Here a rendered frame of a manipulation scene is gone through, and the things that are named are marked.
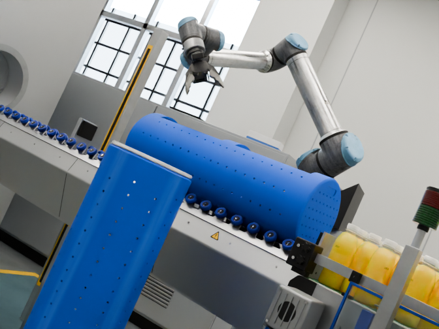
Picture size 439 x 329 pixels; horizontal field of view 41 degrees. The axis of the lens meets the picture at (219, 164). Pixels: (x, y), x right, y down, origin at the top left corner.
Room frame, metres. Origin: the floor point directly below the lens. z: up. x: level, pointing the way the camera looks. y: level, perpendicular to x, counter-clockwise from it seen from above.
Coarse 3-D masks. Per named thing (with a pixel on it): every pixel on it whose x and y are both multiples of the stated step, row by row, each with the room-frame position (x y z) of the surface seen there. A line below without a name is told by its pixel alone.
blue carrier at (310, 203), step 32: (160, 128) 2.38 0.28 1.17; (160, 160) 2.32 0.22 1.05; (192, 160) 2.23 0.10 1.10; (224, 160) 2.16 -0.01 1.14; (256, 160) 2.12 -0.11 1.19; (192, 192) 2.25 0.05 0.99; (224, 192) 2.13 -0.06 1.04; (256, 192) 2.05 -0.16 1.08; (288, 192) 1.98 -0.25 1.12; (320, 192) 1.99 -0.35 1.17; (288, 224) 1.97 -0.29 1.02; (320, 224) 2.07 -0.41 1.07
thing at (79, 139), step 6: (78, 120) 2.76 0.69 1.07; (84, 120) 2.76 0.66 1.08; (78, 126) 2.75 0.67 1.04; (84, 126) 2.75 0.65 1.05; (90, 126) 2.78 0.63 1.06; (96, 126) 2.83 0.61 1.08; (78, 132) 2.75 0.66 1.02; (84, 132) 2.77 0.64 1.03; (90, 132) 2.79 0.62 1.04; (78, 138) 2.77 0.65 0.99; (84, 138) 2.80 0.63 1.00; (90, 138) 2.81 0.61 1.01
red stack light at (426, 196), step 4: (428, 192) 1.49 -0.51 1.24; (432, 192) 1.48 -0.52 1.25; (436, 192) 1.47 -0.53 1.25; (424, 196) 1.49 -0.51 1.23; (428, 196) 1.48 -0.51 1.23; (432, 196) 1.48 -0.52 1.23; (436, 196) 1.47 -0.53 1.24; (424, 200) 1.49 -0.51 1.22; (428, 200) 1.48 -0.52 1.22; (432, 200) 1.47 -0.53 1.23; (436, 200) 1.47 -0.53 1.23; (428, 204) 1.48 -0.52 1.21; (432, 204) 1.47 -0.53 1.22; (436, 204) 1.47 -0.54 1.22; (436, 208) 1.47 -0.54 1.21
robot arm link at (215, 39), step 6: (210, 30) 2.49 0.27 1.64; (216, 30) 2.52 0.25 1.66; (210, 36) 2.48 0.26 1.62; (216, 36) 2.50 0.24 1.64; (222, 36) 2.53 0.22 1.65; (204, 42) 2.49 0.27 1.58; (210, 42) 2.50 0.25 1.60; (216, 42) 2.51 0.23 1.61; (222, 42) 2.53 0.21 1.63; (210, 48) 2.54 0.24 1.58; (216, 48) 2.54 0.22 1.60; (204, 54) 2.57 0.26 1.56
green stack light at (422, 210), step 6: (420, 204) 1.50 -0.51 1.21; (420, 210) 1.49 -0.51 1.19; (426, 210) 1.48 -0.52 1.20; (432, 210) 1.47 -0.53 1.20; (438, 210) 1.47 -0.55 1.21; (414, 216) 1.51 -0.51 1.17; (420, 216) 1.48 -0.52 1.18; (426, 216) 1.47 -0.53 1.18; (432, 216) 1.47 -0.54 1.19; (438, 216) 1.47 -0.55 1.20; (414, 222) 1.51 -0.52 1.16; (420, 222) 1.48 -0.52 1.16; (426, 222) 1.47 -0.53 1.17; (432, 222) 1.47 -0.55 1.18; (438, 222) 1.48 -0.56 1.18; (432, 228) 1.47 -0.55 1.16
